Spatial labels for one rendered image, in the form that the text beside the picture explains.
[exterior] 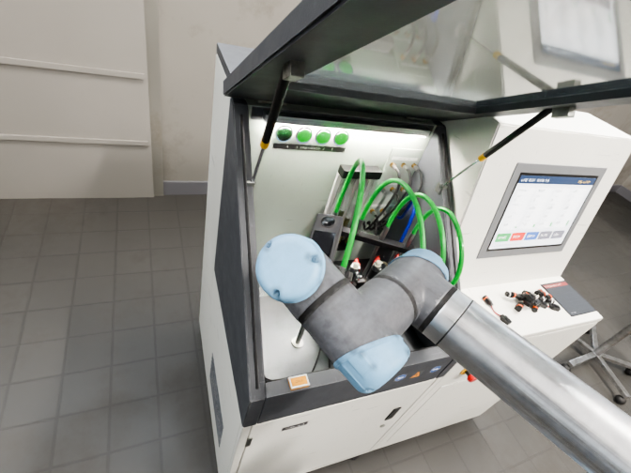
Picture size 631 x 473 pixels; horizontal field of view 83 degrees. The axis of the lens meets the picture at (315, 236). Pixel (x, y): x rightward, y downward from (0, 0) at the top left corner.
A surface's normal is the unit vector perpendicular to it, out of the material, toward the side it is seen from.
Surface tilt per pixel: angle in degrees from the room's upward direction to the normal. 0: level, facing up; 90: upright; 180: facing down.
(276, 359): 0
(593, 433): 51
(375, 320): 12
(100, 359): 0
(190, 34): 90
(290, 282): 45
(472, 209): 76
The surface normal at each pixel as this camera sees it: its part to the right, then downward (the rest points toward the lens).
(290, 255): -0.17, -0.18
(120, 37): 0.34, 0.67
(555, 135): 0.37, 0.48
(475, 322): -0.04, -0.51
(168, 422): 0.25, -0.73
